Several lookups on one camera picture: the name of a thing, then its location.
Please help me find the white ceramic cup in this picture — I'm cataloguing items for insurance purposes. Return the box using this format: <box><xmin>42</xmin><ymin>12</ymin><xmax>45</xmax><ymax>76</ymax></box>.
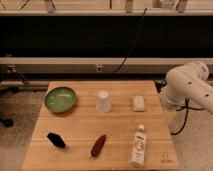
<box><xmin>96</xmin><ymin>90</ymin><xmax>112</xmax><ymax>113</ymax></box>

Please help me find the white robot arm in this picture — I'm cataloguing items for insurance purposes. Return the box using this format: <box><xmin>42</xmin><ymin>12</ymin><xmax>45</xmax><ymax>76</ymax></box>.
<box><xmin>159</xmin><ymin>61</ymin><xmax>213</xmax><ymax>115</ymax></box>

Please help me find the green ceramic bowl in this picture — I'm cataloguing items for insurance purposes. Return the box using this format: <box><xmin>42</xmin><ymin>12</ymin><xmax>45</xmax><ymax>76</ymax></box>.
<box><xmin>44</xmin><ymin>87</ymin><xmax>77</xmax><ymax>113</ymax></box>

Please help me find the wooden board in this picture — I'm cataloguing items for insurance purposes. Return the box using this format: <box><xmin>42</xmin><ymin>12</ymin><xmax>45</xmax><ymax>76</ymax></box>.
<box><xmin>23</xmin><ymin>81</ymin><xmax>179</xmax><ymax>171</ymax></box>

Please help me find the brown oblong object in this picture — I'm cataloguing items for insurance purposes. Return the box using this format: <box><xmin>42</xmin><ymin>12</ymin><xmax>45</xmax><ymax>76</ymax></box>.
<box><xmin>90</xmin><ymin>135</ymin><xmax>107</xmax><ymax>158</ymax></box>

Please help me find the black small object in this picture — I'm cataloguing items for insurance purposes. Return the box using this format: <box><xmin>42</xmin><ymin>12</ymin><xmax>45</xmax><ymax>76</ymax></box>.
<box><xmin>47</xmin><ymin>133</ymin><xmax>65</xmax><ymax>148</ymax></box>

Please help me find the white plastic bottle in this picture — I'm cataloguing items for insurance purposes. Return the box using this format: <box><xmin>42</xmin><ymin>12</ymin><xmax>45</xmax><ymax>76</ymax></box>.
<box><xmin>130</xmin><ymin>124</ymin><xmax>146</xmax><ymax>167</ymax></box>

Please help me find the black chair base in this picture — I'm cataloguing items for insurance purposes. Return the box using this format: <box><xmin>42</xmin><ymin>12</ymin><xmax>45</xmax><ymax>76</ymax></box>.
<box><xmin>0</xmin><ymin>86</ymin><xmax>20</xmax><ymax>128</ymax></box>

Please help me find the black hanging cable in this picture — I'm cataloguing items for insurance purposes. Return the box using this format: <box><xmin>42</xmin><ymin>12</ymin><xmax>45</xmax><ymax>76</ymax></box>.
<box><xmin>112</xmin><ymin>7</ymin><xmax>148</xmax><ymax>74</ymax></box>

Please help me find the black cable near arm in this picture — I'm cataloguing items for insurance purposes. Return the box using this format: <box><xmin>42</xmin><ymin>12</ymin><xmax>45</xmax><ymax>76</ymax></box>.
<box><xmin>170</xmin><ymin>97</ymin><xmax>205</xmax><ymax>136</ymax></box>

